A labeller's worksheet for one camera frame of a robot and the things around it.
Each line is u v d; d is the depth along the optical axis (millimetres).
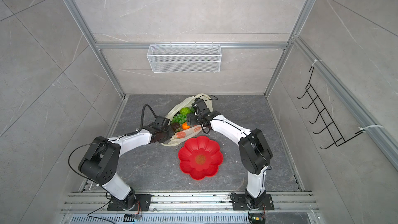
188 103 927
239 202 728
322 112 686
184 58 1007
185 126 975
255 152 479
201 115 687
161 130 743
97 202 746
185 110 1036
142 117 699
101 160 458
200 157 884
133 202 705
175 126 968
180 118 1007
